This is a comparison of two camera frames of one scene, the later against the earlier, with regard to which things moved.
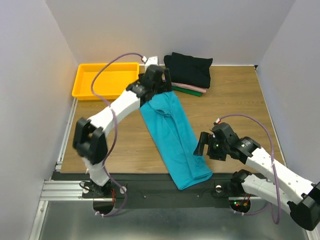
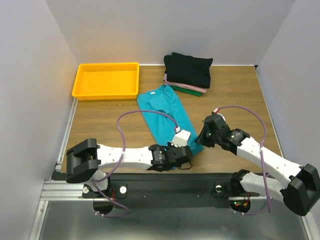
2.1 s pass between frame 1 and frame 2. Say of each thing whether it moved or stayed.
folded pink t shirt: stayed
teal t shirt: moved
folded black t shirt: stayed
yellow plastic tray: stayed
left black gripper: moved
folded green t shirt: stayed
